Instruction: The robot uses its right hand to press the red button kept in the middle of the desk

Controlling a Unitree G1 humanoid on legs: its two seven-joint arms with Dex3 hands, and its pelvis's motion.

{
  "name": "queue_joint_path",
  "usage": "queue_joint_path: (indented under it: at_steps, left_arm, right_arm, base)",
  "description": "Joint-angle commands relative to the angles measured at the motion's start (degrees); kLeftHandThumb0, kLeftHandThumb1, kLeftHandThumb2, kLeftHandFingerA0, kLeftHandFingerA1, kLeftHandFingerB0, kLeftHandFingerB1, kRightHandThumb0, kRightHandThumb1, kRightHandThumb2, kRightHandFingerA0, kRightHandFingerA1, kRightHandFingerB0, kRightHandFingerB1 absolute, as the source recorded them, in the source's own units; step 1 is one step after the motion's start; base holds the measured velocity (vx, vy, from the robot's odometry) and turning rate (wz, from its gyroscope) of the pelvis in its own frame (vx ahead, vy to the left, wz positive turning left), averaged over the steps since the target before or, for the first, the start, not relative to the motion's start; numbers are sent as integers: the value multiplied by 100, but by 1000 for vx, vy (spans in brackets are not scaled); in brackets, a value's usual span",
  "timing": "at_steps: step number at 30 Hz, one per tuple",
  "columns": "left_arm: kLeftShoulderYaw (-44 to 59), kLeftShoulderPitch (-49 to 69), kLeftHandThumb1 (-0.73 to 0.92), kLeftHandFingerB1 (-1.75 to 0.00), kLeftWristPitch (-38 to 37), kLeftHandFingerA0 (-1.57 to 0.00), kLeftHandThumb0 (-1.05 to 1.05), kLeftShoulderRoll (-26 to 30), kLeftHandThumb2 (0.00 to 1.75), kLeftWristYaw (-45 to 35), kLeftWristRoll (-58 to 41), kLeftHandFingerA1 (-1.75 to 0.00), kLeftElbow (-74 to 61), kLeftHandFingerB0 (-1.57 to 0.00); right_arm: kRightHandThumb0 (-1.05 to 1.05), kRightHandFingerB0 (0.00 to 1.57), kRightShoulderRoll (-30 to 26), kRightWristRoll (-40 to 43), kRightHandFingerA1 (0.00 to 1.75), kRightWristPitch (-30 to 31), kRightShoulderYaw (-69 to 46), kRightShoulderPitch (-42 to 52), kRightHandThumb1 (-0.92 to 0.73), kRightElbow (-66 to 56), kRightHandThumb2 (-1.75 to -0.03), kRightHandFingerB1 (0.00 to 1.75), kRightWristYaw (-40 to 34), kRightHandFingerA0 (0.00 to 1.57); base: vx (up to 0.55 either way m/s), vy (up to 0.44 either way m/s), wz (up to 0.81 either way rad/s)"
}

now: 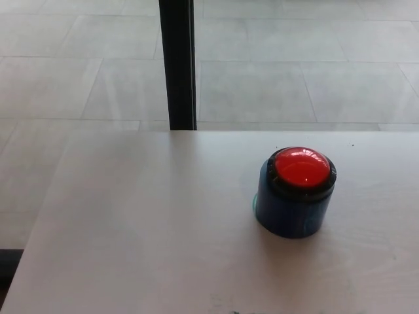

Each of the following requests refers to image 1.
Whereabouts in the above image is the red dome push button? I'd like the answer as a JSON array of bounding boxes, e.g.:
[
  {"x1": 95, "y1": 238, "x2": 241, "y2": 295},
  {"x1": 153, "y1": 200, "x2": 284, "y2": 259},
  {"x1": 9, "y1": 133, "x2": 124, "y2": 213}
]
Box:
[{"x1": 267, "y1": 147, "x2": 337, "y2": 200}]

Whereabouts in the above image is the black vertical post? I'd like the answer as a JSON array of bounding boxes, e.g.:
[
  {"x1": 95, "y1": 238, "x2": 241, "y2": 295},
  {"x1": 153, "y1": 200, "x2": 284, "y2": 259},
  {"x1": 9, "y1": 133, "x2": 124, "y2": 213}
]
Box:
[{"x1": 158, "y1": 0, "x2": 198, "y2": 131}]

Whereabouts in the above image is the blue cylindrical button base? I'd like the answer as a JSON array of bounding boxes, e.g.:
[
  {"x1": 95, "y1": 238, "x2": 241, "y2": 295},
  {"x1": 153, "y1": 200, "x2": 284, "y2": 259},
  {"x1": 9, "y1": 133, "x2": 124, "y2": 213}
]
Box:
[{"x1": 251, "y1": 157, "x2": 335, "y2": 240}]

